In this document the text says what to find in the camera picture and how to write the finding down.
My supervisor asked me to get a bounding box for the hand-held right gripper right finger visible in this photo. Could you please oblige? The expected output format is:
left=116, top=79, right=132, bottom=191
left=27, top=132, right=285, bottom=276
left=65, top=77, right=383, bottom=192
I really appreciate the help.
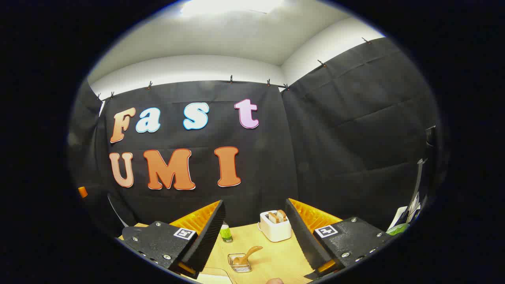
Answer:
left=285, top=198, right=395, bottom=277

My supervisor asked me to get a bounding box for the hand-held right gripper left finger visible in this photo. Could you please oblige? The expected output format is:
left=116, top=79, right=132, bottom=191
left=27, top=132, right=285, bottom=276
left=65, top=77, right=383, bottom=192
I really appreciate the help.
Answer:
left=122, top=199, right=226, bottom=277

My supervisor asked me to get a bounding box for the clear tray of rice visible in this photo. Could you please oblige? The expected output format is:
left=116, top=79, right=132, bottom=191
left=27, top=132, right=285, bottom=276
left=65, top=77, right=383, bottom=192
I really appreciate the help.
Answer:
left=190, top=267, right=236, bottom=284

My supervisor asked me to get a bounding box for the wooden spoon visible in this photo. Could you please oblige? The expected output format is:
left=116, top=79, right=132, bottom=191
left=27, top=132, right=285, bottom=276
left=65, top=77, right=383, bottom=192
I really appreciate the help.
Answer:
left=232, top=246, right=264, bottom=265

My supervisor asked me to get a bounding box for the green plastic bottle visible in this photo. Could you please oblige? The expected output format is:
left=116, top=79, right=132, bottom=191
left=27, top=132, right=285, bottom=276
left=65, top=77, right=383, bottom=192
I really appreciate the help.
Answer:
left=219, top=222, right=233, bottom=243

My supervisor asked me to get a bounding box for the white toaster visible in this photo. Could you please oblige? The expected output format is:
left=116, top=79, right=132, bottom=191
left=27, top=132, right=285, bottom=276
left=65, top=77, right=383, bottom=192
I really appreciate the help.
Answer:
left=258, top=210, right=292, bottom=243

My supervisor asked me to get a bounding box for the green round object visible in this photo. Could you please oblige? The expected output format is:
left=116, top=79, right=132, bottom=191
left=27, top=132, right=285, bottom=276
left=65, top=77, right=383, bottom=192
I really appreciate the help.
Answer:
left=387, top=223, right=411, bottom=236

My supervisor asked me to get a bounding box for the white sheet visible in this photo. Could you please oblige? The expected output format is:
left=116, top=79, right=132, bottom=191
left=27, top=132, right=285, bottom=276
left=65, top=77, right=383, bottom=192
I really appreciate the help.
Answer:
left=389, top=193, right=421, bottom=231

